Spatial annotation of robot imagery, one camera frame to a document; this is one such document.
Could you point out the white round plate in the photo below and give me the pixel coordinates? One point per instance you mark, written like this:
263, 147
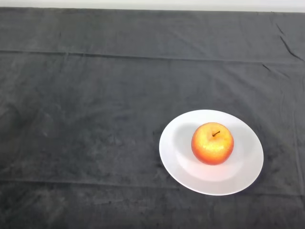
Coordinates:
247, 167

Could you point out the black cloth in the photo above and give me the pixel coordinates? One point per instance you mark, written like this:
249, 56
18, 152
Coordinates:
71, 95

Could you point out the red yellow apple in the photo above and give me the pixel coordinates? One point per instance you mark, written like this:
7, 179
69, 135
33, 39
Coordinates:
212, 145

